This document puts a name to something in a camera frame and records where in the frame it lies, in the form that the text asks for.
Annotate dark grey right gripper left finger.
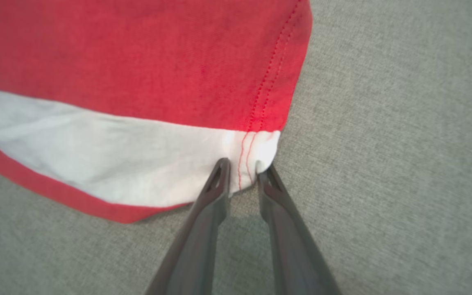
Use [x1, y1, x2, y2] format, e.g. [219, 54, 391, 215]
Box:
[145, 158, 231, 295]

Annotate red shorts with white stripe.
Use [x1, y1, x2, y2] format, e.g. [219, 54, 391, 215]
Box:
[0, 0, 313, 224]

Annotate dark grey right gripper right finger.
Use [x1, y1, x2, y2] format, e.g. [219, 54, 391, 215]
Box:
[257, 164, 342, 295]

